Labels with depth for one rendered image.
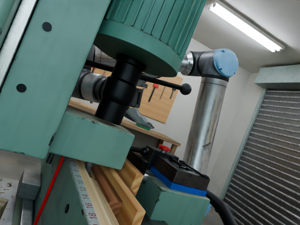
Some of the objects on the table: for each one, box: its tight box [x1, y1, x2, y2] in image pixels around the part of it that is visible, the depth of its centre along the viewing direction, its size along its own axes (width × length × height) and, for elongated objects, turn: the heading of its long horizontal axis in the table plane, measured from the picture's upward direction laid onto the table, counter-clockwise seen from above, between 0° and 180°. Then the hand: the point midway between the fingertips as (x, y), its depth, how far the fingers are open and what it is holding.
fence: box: [51, 154, 88, 225], centre depth 39 cm, size 60×2×6 cm, turn 116°
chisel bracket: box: [48, 107, 135, 170], centre depth 40 cm, size 7×14×8 cm, turn 26°
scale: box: [67, 157, 100, 225], centre depth 39 cm, size 50×1×1 cm, turn 116°
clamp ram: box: [126, 151, 158, 196], centre depth 46 cm, size 9×8×9 cm
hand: (159, 102), depth 59 cm, fingers open, 14 cm apart
